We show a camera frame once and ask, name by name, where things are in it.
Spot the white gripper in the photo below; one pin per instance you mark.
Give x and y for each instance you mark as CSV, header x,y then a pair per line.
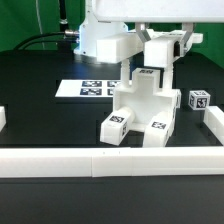
x,y
160,11

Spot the white right fence bar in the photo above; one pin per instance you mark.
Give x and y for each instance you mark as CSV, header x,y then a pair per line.
x,y
214,120

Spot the white chair seat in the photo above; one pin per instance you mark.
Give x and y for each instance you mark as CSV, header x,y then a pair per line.
x,y
145,98

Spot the white base tag plate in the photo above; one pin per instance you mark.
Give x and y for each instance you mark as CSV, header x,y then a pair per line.
x,y
86,88

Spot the white left fence piece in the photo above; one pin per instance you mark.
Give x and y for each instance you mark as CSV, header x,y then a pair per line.
x,y
2,117

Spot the black pole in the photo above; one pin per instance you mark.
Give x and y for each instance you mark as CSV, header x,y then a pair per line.
x,y
63,16

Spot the white fence bar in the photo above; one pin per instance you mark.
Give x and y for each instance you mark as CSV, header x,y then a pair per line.
x,y
109,162
214,120

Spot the white chair back frame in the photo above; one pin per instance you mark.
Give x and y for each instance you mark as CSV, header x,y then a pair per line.
x,y
159,52

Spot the white front fence bar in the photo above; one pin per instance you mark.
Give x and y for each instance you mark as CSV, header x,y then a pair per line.
x,y
109,162

